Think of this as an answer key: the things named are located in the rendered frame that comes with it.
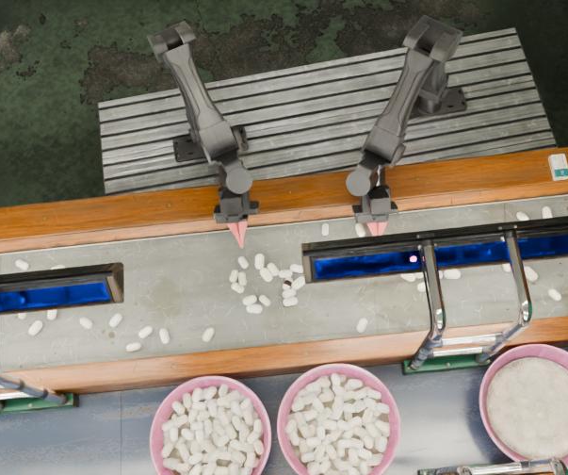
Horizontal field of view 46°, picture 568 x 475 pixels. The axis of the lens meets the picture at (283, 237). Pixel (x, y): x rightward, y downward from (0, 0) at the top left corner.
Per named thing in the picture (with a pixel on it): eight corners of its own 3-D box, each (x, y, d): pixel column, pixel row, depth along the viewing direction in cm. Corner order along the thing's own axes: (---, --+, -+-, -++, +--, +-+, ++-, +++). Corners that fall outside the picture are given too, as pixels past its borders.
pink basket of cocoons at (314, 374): (260, 401, 158) (256, 397, 149) (361, 351, 160) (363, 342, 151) (312, 513, 149) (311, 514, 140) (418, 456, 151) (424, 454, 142)
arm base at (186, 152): (245, 135, 174) (241, 112, 177) (169, 149, 174) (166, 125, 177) (249, 150, 182) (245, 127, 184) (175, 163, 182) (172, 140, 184)
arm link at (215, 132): (243, 143, 146) (184, 10, 142) (205, 160, 145) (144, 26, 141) (239, 147, 158) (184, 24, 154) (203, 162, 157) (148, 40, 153)
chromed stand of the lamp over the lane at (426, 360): (391, 297, 164) (413, 232, 123) (473, 289, 164) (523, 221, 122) (402, 375, 158) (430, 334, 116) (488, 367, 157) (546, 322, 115)
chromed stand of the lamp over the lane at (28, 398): (1, 336, 167) (-108, 286, 126) (80, 329, 167) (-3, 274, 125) (-4, 415, 160) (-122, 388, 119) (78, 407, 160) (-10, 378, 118)
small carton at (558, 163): (547, 158, 165) (550, 155, 163) (561, 156, 165) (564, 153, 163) (553, 180, 163) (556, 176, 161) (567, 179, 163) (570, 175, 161)
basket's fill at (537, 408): (473, 365, 157) (478, 361, 151) (570, 355, 156) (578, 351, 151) (492, 466, 149) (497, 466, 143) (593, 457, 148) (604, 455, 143)
